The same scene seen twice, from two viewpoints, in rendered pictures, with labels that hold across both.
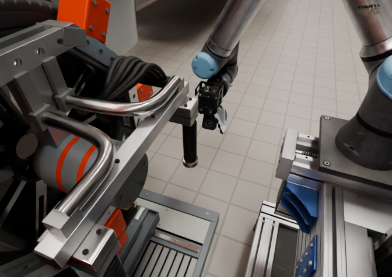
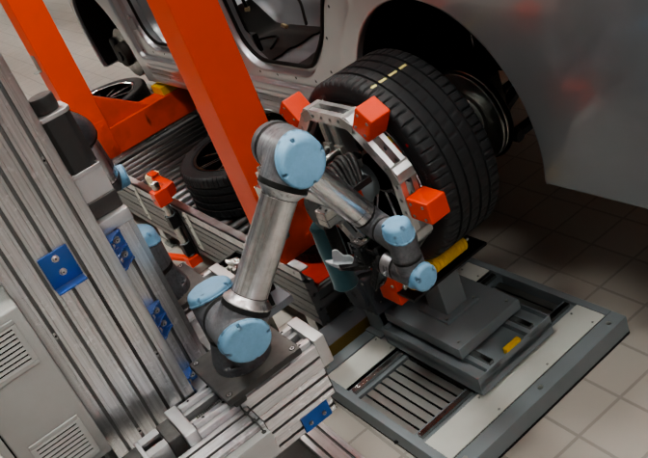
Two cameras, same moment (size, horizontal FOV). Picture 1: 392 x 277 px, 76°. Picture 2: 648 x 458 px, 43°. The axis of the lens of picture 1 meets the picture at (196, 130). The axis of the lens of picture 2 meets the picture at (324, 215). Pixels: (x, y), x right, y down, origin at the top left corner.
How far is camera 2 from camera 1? 2.47 m
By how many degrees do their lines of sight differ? 99
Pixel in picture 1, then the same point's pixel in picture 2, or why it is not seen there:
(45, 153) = not seen: hidden behind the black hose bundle
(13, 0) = (356, 90)
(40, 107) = (328, 142)
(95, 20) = (359, 124)
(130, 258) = (435, 354)
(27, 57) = (324, 119)
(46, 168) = not seen: hidden behind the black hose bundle
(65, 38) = (339, 122)
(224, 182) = not seen: outside the picture
